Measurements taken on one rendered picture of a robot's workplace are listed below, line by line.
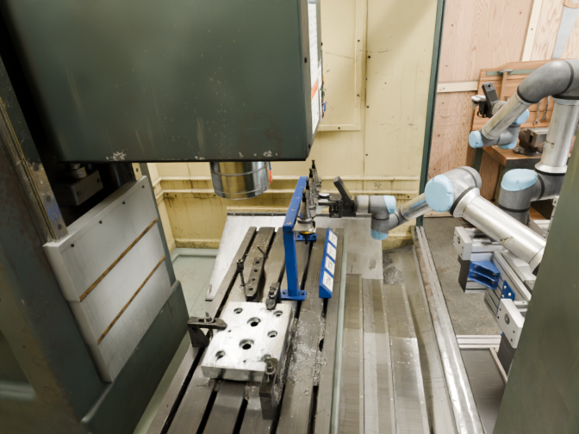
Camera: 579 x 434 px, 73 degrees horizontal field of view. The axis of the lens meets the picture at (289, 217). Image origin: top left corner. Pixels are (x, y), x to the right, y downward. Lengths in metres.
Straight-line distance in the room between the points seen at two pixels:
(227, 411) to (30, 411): 0.59
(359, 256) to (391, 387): 0.80
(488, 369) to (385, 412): 1.02
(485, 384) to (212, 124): 1.86
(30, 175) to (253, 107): 0.55
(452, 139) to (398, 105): 1.89
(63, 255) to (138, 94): 0.46
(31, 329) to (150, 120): 0.60
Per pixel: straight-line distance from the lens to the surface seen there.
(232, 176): 1.00
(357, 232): 2.16
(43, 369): 1.30
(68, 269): 1.17
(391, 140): 2.06
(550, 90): 1.70
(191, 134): 0.95
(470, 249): 1.82
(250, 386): 1.29
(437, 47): 2.00
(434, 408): 1.57
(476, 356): 2.42
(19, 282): 1.13
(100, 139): 1.06
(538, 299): 0.85
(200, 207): 2.39
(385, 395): 1.48
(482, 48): 3.76
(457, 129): 3.84
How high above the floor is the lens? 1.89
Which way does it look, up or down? 28 degrees down
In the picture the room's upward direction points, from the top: 4 degrees counter-clockwise
